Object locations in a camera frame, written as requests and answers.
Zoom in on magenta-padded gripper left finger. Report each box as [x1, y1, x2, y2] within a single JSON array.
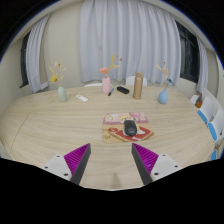
[[41, 142, 92, 186]]

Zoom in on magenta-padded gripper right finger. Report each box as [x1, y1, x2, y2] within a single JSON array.
[[131, 142, 184, 186]]

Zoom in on black computer mouse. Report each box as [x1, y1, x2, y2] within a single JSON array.
[[123, 119, 139, 137]]

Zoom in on cartoon print mouse pad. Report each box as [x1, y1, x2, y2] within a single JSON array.
[[101, 111, 156, 144]]

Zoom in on white remote control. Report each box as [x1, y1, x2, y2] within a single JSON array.
[[75, 94, 89, 103]]

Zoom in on blue vase with dried flowers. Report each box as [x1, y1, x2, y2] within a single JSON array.
[[155, 61, 174, 105]]

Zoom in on green vase with dried flowers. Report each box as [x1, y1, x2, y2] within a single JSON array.
[[48, 61, 69, 103]]

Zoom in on bronze thermos bottle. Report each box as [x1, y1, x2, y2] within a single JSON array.
[[132, 72, 145, 101]]

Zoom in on black oblong case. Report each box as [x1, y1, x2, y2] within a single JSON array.
[[116, 85, 131, 95]]

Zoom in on white and blue chairs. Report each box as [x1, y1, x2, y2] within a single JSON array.
[[189, 87, 224, 162]]

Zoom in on pink vase with dried flowers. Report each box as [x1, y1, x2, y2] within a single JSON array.
[[98, 53, 123, 95]]

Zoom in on narrow white curtain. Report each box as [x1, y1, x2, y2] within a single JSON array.
[[25, 13, 52, 94], [195, 36, 210, 94]]

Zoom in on dark window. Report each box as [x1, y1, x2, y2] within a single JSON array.
[[19, 31, 32, 89], [175, 21, 201, 84]]

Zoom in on wide white curtain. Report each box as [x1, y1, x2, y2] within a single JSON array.
[[78, 0, 183, 86]]

